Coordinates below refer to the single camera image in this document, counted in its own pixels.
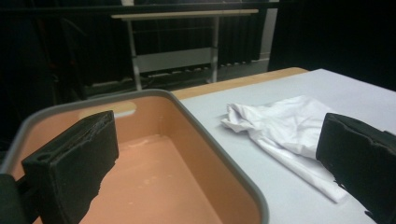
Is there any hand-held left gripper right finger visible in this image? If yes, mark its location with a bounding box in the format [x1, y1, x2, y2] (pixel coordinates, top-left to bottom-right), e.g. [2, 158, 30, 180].
[315, 112, 396, 224]

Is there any white frame desk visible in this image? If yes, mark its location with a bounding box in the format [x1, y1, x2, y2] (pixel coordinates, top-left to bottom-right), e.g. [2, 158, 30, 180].
[110, 8, 260, 92]

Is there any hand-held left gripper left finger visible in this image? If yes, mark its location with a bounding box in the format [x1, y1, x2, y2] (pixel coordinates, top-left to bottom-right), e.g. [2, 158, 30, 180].
[21, 110, 120, 224]

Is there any white cloth garment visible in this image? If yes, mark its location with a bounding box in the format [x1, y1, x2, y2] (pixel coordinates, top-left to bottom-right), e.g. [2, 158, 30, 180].
[220, 94, 350, 204]

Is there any pink basin with grey rim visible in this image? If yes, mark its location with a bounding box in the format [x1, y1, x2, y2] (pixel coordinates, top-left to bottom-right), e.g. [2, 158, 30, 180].
[0, 89, 270, 224]

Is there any white table sheet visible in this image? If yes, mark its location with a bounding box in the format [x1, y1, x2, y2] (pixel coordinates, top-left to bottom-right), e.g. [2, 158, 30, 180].
[179, 68, 396, 224]

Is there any black curtain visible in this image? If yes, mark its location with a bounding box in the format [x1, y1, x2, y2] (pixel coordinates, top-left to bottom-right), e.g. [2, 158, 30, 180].
[268, 0, 396, 91]

